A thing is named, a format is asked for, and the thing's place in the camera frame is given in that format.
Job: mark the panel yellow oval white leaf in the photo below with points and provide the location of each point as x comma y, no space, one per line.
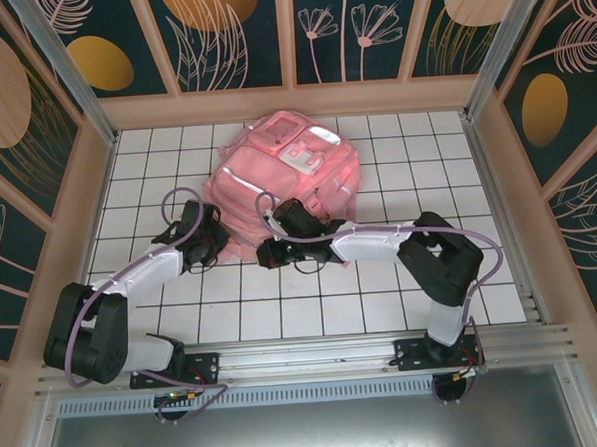
100,63

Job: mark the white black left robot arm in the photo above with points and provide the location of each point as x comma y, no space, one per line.
141,277

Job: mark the grey metal sheet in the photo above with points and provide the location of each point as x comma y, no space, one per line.
314,433

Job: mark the aluminium frame post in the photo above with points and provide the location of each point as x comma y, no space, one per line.
72,80
503,47

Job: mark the panel yellow oval pink fern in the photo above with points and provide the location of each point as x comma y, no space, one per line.
543,110

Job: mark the panel with large leaf outline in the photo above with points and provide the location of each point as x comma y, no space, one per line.
589,228

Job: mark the panel with flower outlines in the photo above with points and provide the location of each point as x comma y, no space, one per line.
350,55

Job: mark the panel single flower outline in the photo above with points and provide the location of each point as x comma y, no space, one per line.
12,298

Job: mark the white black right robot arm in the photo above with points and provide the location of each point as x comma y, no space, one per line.
440,261

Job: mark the pink backpack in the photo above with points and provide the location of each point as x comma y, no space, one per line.
276,174

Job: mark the panel orange circle white leaf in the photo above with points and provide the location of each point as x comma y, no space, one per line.
207,8

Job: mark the aluminium side rail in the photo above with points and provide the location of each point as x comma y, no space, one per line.
530,296

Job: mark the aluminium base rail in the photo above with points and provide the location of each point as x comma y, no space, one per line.
310,355

